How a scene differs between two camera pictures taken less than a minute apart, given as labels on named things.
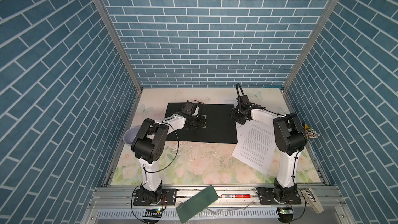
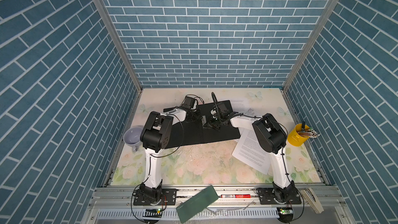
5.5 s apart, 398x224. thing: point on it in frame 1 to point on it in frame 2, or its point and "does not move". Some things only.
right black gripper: x=232 y=114 to x=209 y=125
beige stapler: x=312 y=200 does not move
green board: x=192 y=207 does not move
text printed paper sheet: x=256 y=144 does not move
